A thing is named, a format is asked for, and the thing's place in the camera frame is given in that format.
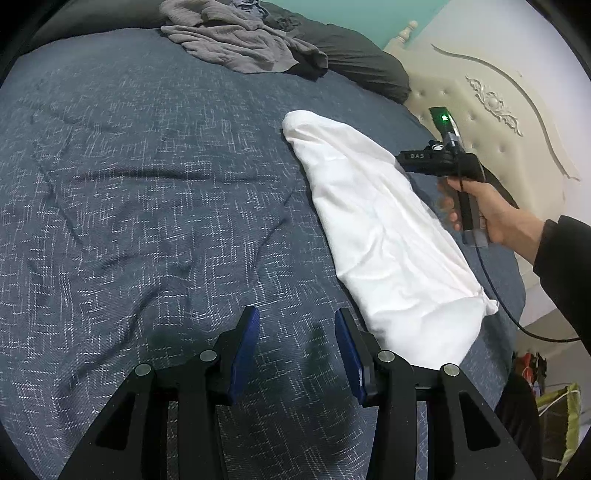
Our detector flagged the grey knit sweater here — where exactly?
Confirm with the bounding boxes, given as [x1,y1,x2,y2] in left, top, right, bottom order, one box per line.
[161,0,328,75]

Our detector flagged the blue-grey shorts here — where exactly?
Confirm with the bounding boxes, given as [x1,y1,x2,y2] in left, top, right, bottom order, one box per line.
[231,0,269,19]

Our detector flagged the white long-sleeve shirt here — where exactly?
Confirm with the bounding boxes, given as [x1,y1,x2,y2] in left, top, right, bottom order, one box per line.
[281,109,499,370]

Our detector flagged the person's black pants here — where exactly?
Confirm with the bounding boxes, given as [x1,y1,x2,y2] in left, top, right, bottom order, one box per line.
[496,369,546,480]

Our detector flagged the person's right hand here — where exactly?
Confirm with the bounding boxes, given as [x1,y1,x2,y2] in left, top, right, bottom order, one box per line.
[436,178,547,247]

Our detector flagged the dark grey rolled duvet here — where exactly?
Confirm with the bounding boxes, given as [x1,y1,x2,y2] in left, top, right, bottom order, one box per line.
[28,0,411,103]

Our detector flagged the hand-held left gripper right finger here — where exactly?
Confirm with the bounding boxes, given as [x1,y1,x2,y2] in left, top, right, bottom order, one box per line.
[335,308,536,480]

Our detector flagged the cream tufted headboard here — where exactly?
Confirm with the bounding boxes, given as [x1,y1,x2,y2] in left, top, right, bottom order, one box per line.
[383,21,583,333]

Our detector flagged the yellow-green frame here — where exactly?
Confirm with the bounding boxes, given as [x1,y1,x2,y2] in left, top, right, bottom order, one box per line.
[536,382,581,462]

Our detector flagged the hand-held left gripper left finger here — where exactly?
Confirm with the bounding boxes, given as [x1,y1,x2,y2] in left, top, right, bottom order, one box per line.
[58,305,260,480]

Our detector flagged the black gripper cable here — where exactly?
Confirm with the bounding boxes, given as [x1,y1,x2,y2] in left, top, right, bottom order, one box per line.
[475,244,581,343]

